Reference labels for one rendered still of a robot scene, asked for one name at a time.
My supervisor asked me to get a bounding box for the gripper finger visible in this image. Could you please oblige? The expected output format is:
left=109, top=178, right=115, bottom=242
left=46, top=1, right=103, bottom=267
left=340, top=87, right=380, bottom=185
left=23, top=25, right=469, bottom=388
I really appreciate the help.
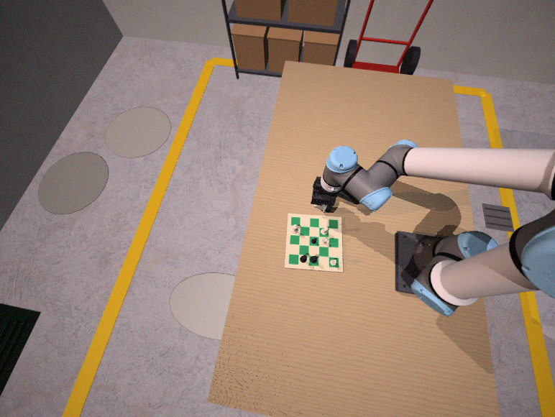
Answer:
left=313, top=203, right=333, bottom=212

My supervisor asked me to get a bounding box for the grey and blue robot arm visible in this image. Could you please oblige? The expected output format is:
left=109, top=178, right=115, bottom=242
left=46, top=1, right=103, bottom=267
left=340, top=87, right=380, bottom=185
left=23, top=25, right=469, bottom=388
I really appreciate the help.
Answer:
left=321, top=139, right=555, bottom=316

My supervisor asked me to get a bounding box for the green and cream checkered chessboard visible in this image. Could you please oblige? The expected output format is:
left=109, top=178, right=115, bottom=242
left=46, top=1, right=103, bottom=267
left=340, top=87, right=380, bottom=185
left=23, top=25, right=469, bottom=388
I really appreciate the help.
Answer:
left=285, top=214, right=343, bottom=272

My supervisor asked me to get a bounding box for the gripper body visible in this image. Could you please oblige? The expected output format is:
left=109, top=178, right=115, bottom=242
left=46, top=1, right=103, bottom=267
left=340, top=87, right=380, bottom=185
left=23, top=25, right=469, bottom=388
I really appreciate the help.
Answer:
left=311, top=176, right=339, bottom=206

